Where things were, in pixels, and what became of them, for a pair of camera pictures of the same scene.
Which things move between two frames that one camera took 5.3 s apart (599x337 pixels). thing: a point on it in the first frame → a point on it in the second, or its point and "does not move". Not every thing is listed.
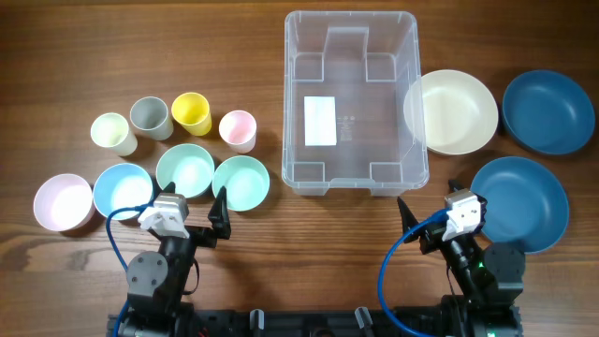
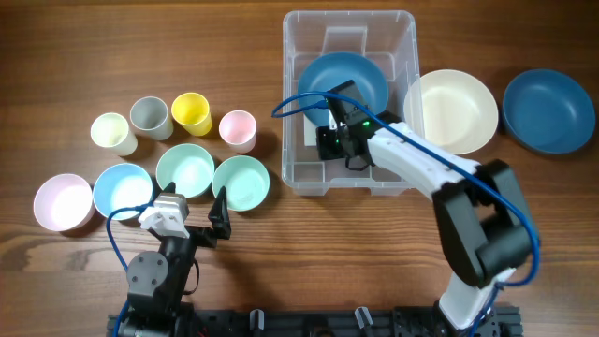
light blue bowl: (122, 185) does not move
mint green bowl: (245, 180) does not move
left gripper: (220, 217) does not move
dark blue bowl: (526, 202) → (330, 70)
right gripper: (432, 237) → (327, 150)
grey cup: (149, 115) does not move
